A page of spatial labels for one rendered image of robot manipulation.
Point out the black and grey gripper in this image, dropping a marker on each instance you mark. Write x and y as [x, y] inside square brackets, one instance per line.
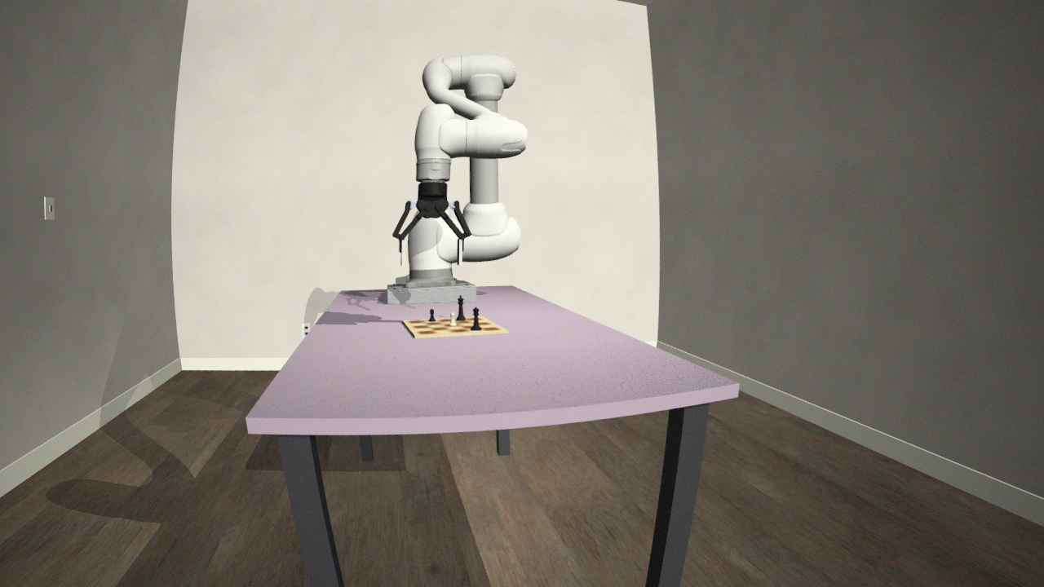
[432, 203]

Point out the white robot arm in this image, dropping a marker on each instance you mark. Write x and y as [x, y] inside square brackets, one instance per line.
[438, 138]

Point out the chessboard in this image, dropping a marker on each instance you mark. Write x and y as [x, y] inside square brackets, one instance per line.
[441, 328]

